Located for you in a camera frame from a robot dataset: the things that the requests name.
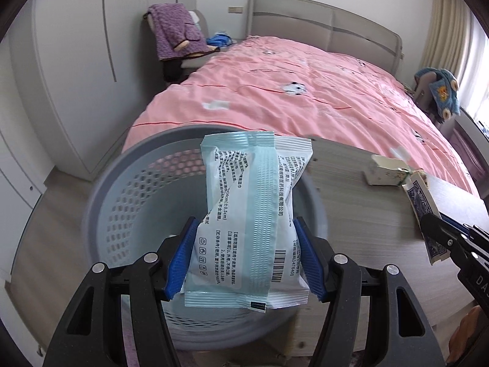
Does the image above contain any white wardrobe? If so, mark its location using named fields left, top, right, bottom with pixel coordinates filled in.
left=8, top=0, right=196, bottom=180

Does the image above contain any grey perforated trash basket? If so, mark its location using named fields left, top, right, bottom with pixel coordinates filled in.
left=82, top=125, right=312, bottom=351

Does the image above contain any chair under hat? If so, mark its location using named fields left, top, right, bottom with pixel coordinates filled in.
left=414, top=71, right=443, bottom=128

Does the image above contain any blue item on nightstand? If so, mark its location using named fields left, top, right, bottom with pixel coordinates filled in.
left=206, top=33, right=234, bottom=48

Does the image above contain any light blue wipes packet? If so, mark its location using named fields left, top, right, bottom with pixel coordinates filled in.
left=183, top=132, right=313, bottom=312

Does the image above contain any chair beside bed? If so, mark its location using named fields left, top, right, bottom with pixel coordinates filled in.
left=144, top=3, right=220, bottom=84

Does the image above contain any purple knitted garment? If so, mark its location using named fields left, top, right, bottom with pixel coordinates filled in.
left=147, top=3, right=213, bottom=61

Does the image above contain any beige curtain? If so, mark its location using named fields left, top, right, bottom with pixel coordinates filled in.
left=420, top=0, right=472, bottom=79

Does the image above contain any grey upholstered headboard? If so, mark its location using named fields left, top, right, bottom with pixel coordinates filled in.
left=245, top=0, right=402, bottom=76

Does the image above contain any white torn carton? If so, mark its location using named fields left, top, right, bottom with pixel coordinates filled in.
left=364, top=155, right=411, bottom=187

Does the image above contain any person's right hand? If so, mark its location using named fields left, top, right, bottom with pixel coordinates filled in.
left=446, top=306, right=482, bottom=364

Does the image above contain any blue playing card box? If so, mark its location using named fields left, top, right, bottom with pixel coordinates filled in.
left=401, top=171, right=449, bottom=266

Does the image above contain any pink bed quilt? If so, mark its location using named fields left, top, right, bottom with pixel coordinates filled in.
left=125, top=36, right=476, bottom=193

